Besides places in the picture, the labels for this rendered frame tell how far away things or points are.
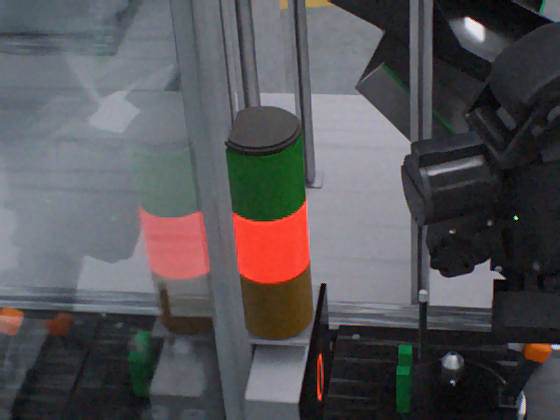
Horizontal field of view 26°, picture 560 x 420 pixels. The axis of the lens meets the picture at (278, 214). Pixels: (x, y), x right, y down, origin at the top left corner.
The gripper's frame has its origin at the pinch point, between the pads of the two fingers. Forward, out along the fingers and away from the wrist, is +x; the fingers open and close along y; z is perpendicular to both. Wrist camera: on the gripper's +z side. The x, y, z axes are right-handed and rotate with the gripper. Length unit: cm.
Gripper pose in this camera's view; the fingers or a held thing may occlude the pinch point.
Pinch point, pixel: (527, 304)
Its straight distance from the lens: 105.8
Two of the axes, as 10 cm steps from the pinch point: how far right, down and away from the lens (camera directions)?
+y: -1.5, 6.1, -7.8
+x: 0.9, 7.9, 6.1
